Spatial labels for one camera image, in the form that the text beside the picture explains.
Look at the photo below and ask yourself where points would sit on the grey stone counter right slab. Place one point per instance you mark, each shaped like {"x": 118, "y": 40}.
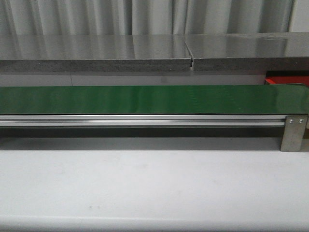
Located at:
{"x": 258, "y": 52}

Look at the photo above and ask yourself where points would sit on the steel conveyor support bracket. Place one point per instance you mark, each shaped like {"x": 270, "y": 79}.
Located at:
{"x": 294, "y": 130}

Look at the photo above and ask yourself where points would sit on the aluminium conveyor frame rail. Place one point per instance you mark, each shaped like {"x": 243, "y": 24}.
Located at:
{"x": 142, "y": 120}

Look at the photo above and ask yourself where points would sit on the grey stone counter slab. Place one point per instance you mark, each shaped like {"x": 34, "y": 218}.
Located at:
{"x": 258, "y": 52}
{"x": 93, "y": 53}

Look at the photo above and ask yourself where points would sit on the grey pleated curtain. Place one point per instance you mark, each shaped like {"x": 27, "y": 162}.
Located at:
{"x": 138, "y": 17}

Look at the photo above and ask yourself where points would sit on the green conveyor belt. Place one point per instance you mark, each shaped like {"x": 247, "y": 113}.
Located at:
{"x": 225, "y": 99}

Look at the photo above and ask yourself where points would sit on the red plastic tray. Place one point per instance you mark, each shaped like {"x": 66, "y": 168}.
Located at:
{"x": 294, "y": 79}

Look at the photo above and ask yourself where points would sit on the grey stone counter left slab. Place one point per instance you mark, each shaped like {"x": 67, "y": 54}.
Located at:
{"x": 93, "y": 53}

